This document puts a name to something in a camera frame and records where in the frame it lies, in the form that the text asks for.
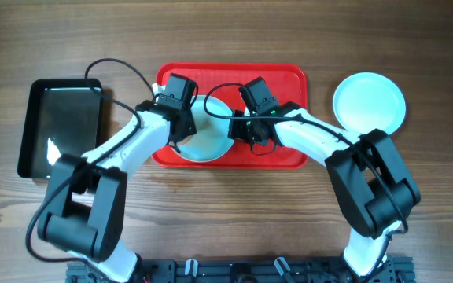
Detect white plate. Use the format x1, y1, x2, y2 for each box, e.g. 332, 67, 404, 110
332, 72, 407, 134
178, 95, 234, 163

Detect black rectangular water tray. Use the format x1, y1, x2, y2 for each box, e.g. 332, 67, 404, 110
17, 79, 103, 178

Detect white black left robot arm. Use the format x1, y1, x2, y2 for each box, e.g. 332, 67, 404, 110
28, 97, 196, 282

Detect orange green scrubbing sponge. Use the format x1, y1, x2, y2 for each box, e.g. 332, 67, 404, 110
177, 134, 195, 145

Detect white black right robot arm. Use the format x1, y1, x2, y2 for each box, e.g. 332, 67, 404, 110
229, 102, 421, 282

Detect red plastic serving tray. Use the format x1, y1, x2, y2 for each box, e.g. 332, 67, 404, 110
152, 61, 309, 170

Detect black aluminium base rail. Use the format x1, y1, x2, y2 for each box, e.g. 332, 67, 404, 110
65, 255, 416, 283

